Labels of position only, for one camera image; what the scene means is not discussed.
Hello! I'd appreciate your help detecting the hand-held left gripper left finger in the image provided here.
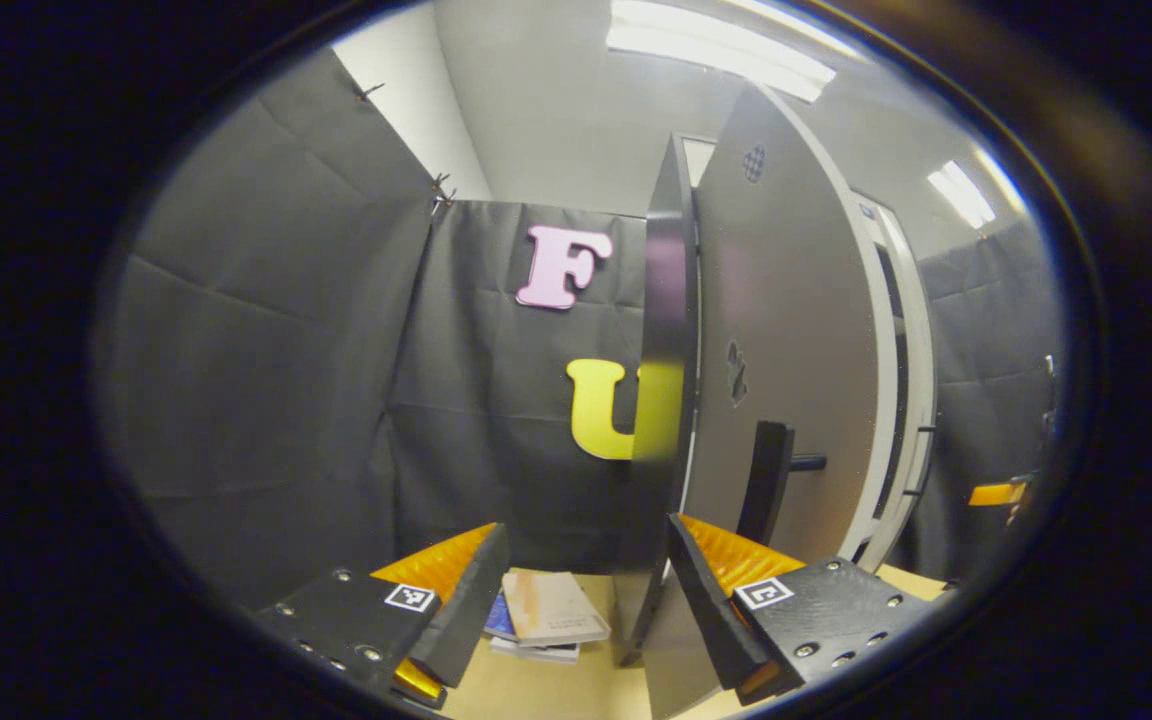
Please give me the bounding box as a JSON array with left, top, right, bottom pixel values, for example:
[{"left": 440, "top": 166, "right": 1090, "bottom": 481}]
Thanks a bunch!
[{"left": 254, "top": 522, "right": 512, "bottom": 709}]

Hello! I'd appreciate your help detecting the blue cover book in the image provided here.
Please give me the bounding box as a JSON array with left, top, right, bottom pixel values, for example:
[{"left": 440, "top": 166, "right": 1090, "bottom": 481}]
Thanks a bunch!
[{"left": 483, "top": 590, "right": 523, "bottom": 642}]

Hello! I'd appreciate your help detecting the white shoe cabinet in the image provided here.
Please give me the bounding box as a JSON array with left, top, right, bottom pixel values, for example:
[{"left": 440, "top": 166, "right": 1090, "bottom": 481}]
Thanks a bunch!
[{"left": 616, "top": 135, "right": 922, "bottom": 668}]

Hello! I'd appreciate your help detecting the black door handle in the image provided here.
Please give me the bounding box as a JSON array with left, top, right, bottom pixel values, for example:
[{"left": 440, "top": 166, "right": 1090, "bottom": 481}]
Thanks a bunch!
[
  {"left": 904, "top": 424, "right": 939, "bottom": 499},
  {"left": 736, "top": 420, "right": 828, "bottom": 547}
]

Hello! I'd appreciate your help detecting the beige cover book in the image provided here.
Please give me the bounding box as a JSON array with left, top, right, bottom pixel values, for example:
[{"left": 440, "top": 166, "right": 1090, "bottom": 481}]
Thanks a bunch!
[{"left": 501, "top": 568, "right": 613, "bottom": 647}]

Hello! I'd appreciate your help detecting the black backdrop cloth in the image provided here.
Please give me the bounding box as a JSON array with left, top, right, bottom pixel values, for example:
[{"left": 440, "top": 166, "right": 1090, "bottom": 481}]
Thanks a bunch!
[
  {"left": 94, "top": 50, "right": 439, "bottom": 613},
  {"left": 916, "top": 222, "right": 1073, "bottom": 583},
  {"left": 386, "top": 200, "right": 659, "bottom": 578}
]

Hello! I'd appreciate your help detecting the white book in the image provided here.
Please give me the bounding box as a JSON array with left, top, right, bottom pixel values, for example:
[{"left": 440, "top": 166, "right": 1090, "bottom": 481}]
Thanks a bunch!
[{"left": 488, "top": 635, "right": 583, "bottom": 664}]

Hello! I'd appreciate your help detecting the ceiling light panel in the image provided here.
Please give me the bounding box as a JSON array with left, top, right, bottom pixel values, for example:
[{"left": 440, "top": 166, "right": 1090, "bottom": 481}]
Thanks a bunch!
[
  {"left": 925, "top": 160, "right": 998, "bottom": 230},
  {"left": 604, "top": 0, "right": 839, "bottom": 103}
]

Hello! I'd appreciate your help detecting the white shoe cabinet door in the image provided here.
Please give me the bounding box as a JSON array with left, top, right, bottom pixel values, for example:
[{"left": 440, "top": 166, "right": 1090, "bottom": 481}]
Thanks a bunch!
[{"left": 641, "top": 85, "right": 885, "bottom": 719}]

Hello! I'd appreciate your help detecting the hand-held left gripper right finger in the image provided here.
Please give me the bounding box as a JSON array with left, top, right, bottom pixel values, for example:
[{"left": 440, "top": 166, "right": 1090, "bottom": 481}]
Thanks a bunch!
[{"left": 666, "top": 512, "right": 933, "bottom": 706}]

